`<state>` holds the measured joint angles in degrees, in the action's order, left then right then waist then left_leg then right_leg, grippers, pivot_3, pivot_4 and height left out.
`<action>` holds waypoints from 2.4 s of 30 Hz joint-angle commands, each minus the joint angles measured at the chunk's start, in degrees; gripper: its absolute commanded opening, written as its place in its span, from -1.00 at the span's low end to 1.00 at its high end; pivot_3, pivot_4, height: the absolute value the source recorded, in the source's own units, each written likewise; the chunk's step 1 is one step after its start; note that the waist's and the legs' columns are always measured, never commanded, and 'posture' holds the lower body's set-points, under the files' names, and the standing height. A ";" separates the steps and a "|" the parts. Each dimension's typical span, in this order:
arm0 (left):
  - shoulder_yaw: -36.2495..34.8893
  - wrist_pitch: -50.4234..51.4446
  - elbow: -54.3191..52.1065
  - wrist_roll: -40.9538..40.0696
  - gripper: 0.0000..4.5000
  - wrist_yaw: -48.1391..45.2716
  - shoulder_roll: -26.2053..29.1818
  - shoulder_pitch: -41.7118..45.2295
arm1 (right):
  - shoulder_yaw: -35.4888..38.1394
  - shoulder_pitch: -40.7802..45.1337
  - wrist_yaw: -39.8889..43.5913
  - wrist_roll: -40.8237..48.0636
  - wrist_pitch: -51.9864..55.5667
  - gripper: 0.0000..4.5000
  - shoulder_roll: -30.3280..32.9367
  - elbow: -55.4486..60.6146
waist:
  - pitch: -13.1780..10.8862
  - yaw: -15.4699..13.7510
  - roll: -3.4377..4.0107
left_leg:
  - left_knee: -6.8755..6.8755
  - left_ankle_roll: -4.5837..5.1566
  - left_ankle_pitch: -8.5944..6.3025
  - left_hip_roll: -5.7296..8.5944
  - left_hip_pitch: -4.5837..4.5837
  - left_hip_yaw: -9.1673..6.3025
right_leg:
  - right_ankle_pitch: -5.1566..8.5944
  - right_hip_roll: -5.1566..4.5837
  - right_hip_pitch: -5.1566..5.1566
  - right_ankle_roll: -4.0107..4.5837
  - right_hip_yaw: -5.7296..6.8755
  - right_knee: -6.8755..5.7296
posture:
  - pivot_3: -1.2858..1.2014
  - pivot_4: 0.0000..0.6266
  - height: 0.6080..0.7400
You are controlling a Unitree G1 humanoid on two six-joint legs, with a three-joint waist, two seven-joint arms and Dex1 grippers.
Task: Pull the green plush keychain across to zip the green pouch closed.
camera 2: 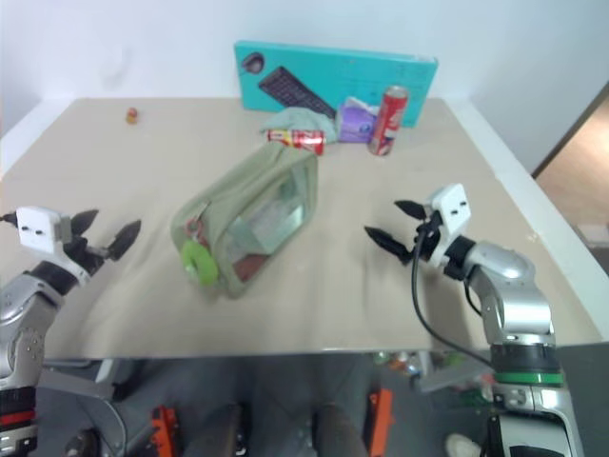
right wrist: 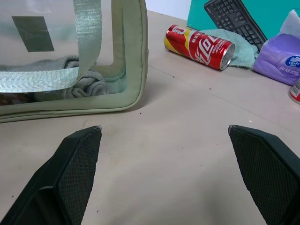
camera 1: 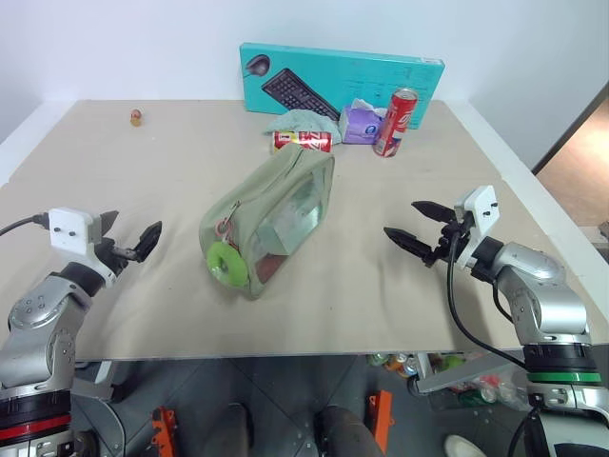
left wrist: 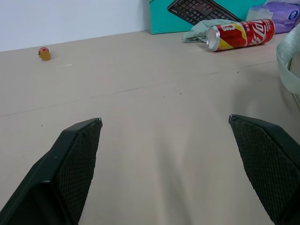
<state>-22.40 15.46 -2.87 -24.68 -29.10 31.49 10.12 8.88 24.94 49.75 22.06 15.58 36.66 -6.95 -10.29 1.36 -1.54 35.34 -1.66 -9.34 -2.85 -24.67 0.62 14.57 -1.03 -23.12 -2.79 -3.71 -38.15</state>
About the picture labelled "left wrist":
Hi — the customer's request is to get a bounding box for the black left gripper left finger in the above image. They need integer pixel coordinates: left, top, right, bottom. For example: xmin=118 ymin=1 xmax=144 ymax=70
xmin=0 ymin=117 xmax=103 ymax=225

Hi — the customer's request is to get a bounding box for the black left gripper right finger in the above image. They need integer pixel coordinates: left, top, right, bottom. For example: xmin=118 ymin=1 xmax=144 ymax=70
xmin=228 ymin=114 xmax=300 ymax=225

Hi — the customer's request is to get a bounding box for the small orange toy figure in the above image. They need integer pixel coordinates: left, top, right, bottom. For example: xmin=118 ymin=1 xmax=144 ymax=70
xmin=37 ymin=46 xmax=52 ymax=61

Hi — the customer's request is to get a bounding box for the red soda can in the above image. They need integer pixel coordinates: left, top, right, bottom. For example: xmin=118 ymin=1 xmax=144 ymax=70
xmin=206 ymin=18 xmax=275 ymax=53

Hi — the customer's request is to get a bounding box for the purple tissue pack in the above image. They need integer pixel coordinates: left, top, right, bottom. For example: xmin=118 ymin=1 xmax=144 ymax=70
xmin=245 ymin=0 xmax=300 ymax=35

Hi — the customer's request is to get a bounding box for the crumpled pale green cloth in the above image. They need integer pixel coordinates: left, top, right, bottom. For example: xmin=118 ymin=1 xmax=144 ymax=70
xmin=182 ymin=20 xmax=233 ymax=44

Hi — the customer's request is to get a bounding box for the teal keyboard box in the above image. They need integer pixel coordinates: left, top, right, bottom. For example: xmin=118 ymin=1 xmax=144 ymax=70
xmin=149 ymin=0 xmax=268 ymax=35

